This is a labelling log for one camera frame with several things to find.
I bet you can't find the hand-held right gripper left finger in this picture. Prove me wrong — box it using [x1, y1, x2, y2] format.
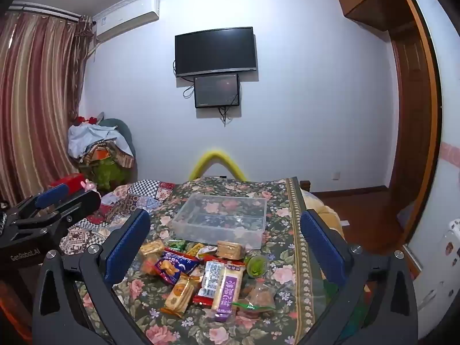
[32, 208, 152, 345]

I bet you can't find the grey cloth bag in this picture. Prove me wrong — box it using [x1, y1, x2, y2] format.
[397, 201, 417, 231]

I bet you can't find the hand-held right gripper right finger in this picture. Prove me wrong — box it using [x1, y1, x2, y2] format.
[299, 208, 419, 345]

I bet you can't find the brown sandwich biscuit packet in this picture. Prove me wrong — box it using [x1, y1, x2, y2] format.
[216, 240, 247, 260]

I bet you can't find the green plush cushion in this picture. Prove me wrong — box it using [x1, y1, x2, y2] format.
[79, 158, 132, 192]

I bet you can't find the green chair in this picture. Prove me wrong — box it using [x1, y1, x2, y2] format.
[99, 118, 136, 166]

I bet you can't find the white air conditioner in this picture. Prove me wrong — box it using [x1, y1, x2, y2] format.
[94, 0, 159, 42]

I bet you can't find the yellow foam tube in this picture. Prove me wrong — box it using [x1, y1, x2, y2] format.
[188, 148, 248, 181]

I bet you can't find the red box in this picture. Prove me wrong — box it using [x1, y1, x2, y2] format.
[48, 173, 85, 192]

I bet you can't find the striped red beige curtain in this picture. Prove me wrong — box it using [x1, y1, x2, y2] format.
[0, 11, 95, 205]

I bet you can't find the orange cloth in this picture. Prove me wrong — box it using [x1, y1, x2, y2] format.
[0, 280, 34, 345]

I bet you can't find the clear snack packet green seal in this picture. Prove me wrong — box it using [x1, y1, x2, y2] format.
[232, 280, 277, 317]

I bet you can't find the small yellow snack packet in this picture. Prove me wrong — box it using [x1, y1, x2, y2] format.
[185, 242, 205, 258]

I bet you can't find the white panel with stickers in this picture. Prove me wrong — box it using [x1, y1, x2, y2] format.
[417, 217, 460, 331]

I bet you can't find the orange cracker packet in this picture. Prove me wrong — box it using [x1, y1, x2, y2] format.
[160, 275, 202, 319]

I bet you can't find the patchwork quilt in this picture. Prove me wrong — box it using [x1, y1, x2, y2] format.
[59, 179, 177, 256]

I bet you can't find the beige plush blanket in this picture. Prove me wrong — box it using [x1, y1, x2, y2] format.
[302, 190, 346, 238]

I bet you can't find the wall-mounted black television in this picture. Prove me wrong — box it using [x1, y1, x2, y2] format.
[175, 27, 258, 78]

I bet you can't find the small black wall monitor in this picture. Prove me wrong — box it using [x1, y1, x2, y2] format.
[194, 74, 241, 109]

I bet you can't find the pile of clothes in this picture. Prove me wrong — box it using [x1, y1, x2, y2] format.
[68, 115, 135, 168]

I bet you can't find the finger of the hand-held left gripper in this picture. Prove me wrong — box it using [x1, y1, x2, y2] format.
[22, 190, 102, 238]
[9, 183, 71, 221]

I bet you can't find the purple white wafer packet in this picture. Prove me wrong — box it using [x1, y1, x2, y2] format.
[211, 262, 247, 322]

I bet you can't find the yellow pastry packet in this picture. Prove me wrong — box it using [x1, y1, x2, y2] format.
[139, 239, 165, 257]

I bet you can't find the wooden door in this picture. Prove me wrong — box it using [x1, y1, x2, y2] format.
[388, 0, 443, 256]

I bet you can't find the red snack packet white label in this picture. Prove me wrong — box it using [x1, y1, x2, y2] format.
[193, 254, 231, 307]

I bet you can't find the blue snack packet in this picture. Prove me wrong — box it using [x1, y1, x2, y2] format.
[154, 251, 200, 285]

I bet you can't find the clear plastic storage box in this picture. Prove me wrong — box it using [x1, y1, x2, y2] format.
[169, 193, 268, 249]

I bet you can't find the dark floral blanket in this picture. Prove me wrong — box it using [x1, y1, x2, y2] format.
[72, 177, 346, 345]

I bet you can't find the golden fried snack packet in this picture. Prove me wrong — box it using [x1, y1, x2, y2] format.
[139, 254, 160, 275]

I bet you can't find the green jelly cup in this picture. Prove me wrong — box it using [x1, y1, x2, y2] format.
[247, 254, 269, 278]

